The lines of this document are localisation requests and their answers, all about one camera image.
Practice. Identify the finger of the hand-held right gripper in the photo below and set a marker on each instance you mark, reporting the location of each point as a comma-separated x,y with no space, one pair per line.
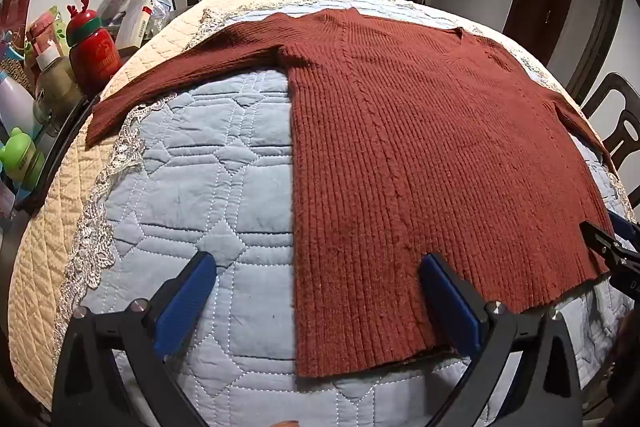
606,247
626,233

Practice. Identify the pink snack packet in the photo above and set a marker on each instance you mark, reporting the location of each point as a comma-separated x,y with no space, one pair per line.
45,27

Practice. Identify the rust red knit sweater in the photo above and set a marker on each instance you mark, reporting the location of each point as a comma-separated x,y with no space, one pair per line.
410,157

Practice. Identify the olive bottle with white cap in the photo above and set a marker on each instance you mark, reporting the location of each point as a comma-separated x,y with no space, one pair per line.
55,84

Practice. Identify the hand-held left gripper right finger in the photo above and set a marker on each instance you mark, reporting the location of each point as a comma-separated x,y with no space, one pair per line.
449,307

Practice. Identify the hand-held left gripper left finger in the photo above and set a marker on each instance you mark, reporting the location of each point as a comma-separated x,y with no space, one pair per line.
186,302

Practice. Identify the green frog bottle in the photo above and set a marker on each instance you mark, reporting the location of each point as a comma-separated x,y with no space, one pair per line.
20,159

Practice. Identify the red reindeer bottle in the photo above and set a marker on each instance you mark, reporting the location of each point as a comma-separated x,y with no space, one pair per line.
92,52

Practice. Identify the blue quilted blanket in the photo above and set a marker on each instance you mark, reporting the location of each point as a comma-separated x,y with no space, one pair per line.
210,187

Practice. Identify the dark door frame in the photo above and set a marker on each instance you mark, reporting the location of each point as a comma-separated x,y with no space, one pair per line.
597,37

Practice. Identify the white carton box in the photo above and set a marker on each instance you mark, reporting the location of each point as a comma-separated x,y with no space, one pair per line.
135,19

